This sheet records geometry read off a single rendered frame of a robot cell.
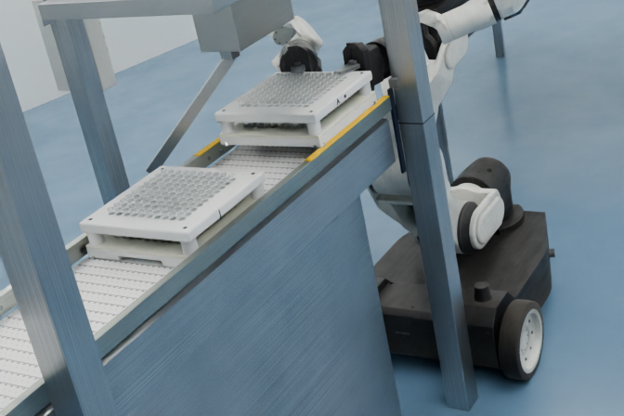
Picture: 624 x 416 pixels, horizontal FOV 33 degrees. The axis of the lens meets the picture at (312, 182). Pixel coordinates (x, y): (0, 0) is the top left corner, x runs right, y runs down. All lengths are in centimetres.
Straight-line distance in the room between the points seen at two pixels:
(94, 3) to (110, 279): 47
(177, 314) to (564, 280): 165
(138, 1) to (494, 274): 146
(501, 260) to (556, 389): 42
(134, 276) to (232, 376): 28
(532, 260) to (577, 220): 58
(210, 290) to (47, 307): 43
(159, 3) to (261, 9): 55
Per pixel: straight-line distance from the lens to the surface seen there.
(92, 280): 185
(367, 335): 236
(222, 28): 219
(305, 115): 205
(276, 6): 230
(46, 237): 141
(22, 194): 138
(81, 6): 185
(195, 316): 176
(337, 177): 210
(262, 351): 201
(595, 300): 305
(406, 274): 294
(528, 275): 285
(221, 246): 180
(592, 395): 268
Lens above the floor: 158
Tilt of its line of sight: 23 degrees down
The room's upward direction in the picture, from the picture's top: 12 degrees counter-clockwise
